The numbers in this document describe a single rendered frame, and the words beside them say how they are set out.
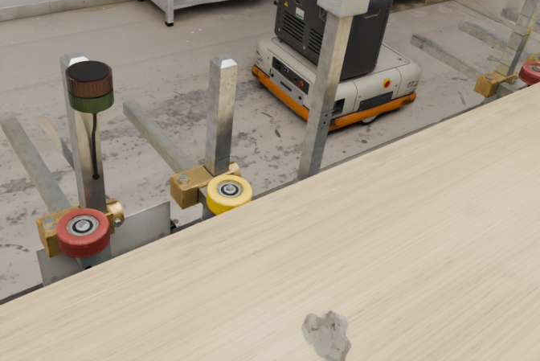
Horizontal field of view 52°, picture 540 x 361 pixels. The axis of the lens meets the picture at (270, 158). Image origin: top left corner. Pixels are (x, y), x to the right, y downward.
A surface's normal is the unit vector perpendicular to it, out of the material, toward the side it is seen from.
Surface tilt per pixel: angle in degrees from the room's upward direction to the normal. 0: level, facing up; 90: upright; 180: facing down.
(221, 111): 90
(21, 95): 0
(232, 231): 0
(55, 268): 90
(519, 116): 0
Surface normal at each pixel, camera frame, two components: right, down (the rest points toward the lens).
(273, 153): 0.11, -0.78
